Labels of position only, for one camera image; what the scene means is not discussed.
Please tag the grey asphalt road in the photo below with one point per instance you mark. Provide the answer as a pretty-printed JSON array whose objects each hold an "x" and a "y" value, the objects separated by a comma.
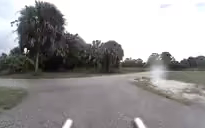
[{"x": 100, "y": 100}]

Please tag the grass strip below trees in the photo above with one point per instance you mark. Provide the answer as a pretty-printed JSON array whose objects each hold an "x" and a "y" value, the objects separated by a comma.
[{"x": 56, "y": 75}]

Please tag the clump of tall trees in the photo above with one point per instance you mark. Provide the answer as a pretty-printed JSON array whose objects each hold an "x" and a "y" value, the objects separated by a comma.
[{"x": 46, "y": 40}]

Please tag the robot's own part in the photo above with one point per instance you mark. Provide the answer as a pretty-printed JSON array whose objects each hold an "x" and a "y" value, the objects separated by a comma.
[
  {"x": 67, "y": 123},
  {"x": 139, "y": 123}
]

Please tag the sandy gravel verge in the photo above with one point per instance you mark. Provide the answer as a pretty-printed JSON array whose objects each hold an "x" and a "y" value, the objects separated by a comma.
[{"x": 176, "y": 90}]

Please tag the distant row of trees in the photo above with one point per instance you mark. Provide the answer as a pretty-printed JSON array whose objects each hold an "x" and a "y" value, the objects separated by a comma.
[{"x": 190, "y": 62}]

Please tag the open grass field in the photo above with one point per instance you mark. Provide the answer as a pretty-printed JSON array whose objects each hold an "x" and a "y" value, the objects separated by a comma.
[{"x": 193, "y": 78}]

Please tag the small grass patch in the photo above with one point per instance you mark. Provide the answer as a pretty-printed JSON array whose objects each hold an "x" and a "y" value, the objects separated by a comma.
[{"x": 3, "y": 96}]

